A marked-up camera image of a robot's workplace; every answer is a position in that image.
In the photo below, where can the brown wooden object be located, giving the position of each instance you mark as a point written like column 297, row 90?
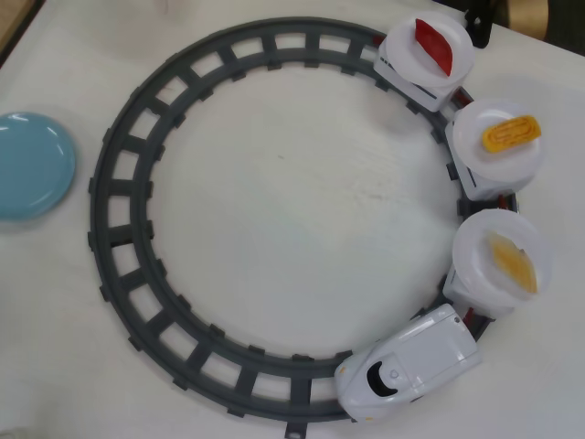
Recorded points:
column 525, row 16

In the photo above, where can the red tuna toy sushi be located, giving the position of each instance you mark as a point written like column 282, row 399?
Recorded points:
column 434, row 43

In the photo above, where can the white toy train wagon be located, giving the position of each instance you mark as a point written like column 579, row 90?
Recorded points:
column 480, row 187
column 425, row 93
column 457, row 288

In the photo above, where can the pale orange toy sushi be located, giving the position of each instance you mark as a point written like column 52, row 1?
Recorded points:
column 514, row 263

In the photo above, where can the yellow egg toy sushi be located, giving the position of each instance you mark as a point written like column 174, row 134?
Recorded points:
column 512, row 133

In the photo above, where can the light blue round dish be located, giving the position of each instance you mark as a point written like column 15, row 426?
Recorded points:
column 32, row 164

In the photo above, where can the white round plastic plate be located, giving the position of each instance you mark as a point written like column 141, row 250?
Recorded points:
column 471, row 132
column 402, row 50
column 475, row 265

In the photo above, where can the white toy Shinkansen locomotive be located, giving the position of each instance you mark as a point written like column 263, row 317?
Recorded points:
column 425, row 352

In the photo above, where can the grey circular toy rail track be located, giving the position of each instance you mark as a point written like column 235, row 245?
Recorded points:
column 137, row 142

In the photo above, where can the black metal bracket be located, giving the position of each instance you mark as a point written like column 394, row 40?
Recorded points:
column 482, row 27

